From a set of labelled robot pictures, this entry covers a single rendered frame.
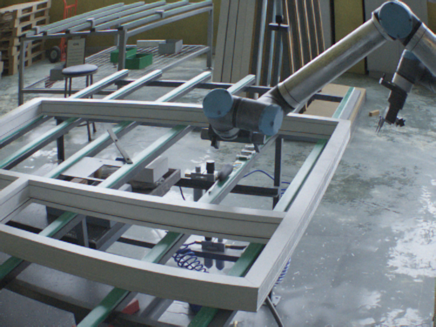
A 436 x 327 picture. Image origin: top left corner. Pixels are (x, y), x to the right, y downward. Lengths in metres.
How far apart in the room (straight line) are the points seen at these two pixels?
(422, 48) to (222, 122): 0.70
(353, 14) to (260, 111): 7.02
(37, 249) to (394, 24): 1.18
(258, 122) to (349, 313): 1.42
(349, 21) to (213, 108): 7.04
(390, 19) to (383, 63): 7.09
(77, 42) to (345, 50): 4.56
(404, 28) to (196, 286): 0.94
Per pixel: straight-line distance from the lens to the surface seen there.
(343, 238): 4.20
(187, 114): 3.05
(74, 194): 2.14
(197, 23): 10.05
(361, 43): 2.21
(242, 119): 2.19
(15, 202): 2.15
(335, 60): 2.23
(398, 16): 2.02
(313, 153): 2.72
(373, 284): 3.63
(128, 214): 2.08
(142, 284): 1.65
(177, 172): 3.23
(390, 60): 9.09
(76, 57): 6.56
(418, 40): 2.03
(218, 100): 2.21
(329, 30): 9.13
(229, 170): 2.43
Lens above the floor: 1.65
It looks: 17 degrees down
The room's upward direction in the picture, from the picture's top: 1 degrees clockwise
